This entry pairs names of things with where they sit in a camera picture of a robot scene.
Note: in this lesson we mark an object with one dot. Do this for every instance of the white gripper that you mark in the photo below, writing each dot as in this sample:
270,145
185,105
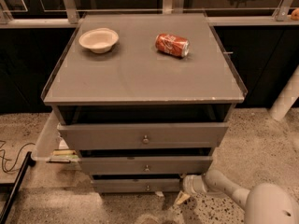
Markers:
191,184

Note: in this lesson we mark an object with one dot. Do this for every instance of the grey bottom drawer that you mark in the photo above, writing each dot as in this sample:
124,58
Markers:
136,185

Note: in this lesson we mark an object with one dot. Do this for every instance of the grey drawer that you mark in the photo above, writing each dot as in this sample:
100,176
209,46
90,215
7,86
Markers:
136,185
146,165
137,136

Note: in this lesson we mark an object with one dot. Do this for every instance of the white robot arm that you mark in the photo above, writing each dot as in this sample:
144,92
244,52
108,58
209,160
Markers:
264,204

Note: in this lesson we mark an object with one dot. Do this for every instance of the grey middle drawer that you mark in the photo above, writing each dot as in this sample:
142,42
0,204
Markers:
146,165

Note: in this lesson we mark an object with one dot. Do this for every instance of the grey top drawer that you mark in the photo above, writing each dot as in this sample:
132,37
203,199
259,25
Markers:
137,136

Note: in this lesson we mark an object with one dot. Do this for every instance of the grey drawer cabinet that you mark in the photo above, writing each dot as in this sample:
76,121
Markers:
134,83

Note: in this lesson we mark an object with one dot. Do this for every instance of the red soda can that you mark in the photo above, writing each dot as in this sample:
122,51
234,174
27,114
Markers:
172,44

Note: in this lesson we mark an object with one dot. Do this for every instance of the black metal floor bar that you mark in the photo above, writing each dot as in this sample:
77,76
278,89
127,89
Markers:
12,188

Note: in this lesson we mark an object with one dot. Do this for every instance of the white paper bowl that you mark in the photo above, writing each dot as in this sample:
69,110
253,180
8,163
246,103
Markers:
99,40

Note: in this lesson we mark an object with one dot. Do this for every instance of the orange fruit on ledge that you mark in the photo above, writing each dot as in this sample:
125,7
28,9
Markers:
295,15

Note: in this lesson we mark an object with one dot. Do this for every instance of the white pipe post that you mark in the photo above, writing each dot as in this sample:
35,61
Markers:
286,98

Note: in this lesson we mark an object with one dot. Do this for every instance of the metal railing frame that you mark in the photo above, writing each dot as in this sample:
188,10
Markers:
68,13

